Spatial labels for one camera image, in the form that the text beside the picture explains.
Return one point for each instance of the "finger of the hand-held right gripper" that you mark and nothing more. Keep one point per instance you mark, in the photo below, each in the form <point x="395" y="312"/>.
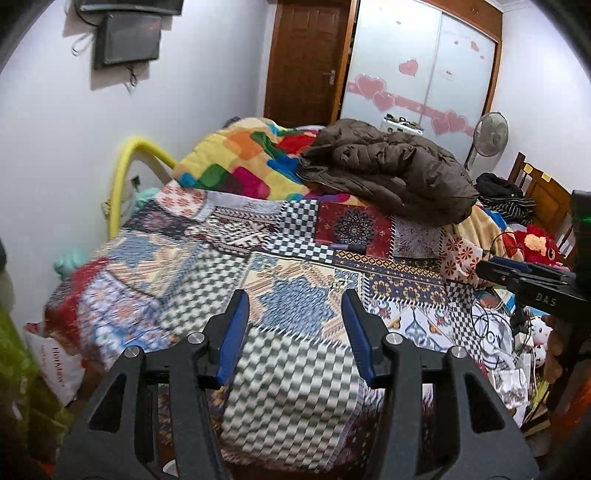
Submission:
<point x="496" y="274"/>
<point x="510" y="266"/>

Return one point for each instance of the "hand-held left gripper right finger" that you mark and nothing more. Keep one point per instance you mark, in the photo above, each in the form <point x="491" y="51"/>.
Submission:
<point x="358" y="334"/>

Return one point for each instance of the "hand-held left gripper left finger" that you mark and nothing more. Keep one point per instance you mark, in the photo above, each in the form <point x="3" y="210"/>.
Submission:
<point x="233" y="334"/>

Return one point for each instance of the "person's right hand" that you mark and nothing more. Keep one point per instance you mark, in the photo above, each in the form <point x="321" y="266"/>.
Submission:
<point x="554" y="350"/>

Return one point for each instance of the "red plush toy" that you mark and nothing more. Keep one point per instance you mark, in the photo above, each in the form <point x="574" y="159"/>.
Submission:
<point x="535" y="244"/>

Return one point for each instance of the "white plush toy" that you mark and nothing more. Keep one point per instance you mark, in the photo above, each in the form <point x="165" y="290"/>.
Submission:
<point x="540" y="331"/>

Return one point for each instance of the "beige blanket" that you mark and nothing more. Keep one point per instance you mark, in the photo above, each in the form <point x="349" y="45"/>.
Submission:
<point x="475" y="226"/>

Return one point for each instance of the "patchwork printed bed cover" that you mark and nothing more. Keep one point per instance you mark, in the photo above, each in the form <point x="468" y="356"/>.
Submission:
<point x="207" y="286"/>

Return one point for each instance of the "black clothes pile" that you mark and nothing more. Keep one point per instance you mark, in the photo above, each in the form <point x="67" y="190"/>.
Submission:
<point x="503" y="191"/>

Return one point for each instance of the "wooden headboard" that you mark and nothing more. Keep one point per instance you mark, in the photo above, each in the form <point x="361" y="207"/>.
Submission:
<point x="549" y="198"/>

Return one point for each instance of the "dark marker pen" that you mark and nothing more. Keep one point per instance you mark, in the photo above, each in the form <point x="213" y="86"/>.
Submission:
<point x="348" y="249"/>

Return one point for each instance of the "standing fan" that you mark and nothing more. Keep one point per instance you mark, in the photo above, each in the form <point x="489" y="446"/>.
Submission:
<point x="491" y="134"/>

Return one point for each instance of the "brown padded jacket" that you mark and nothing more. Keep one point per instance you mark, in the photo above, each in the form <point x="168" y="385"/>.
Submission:
<point x="392" y="166"/>

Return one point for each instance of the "teal cloth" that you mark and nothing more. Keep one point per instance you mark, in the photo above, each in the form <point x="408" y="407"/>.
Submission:
<point x="71" y="263"/>

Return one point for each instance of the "colourful block fleece blanket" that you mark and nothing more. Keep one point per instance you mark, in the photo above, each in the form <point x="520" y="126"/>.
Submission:
<point x="240" y="157"/>

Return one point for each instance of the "white plastic bag red print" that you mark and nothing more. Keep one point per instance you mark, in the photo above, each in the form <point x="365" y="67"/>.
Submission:
<point x="57" y="369"/>

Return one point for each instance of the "white box behind bed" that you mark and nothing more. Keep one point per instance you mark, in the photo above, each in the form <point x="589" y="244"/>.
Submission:
<point x="399" y="123"/>

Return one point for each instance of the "yellow foam tube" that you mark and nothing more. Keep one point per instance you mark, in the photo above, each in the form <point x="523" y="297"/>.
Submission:
<point x="122" y="170"/>

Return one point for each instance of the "green box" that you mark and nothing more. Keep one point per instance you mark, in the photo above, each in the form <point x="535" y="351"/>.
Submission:
<point x="23" y="378"/>

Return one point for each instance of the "wardrobe with heart stickers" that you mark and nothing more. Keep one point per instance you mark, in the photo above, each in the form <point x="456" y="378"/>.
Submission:
<point x="415" y="41"/>

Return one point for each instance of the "brown wooden door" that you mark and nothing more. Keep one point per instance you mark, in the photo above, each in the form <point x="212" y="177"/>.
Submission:
<point x="304" y="60"/>

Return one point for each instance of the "wall-mounted black monitor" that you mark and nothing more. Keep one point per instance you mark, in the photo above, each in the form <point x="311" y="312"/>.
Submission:
<point x="127" y="39"/>

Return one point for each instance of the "dark wall shelf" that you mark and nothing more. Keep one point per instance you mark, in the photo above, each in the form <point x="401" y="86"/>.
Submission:
<point x="134" y="5"/>

